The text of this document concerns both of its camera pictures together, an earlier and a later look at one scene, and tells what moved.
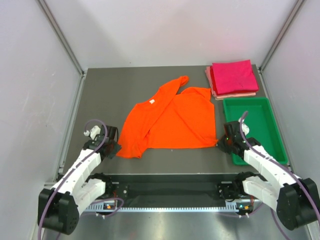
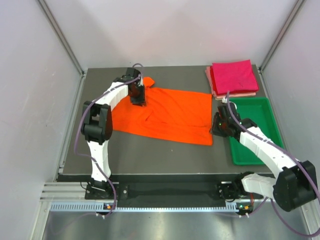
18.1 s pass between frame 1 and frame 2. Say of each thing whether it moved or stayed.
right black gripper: moved
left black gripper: moved
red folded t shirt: stayed
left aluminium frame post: stayed
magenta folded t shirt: stayed
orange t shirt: moved
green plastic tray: stayed
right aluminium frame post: stayed
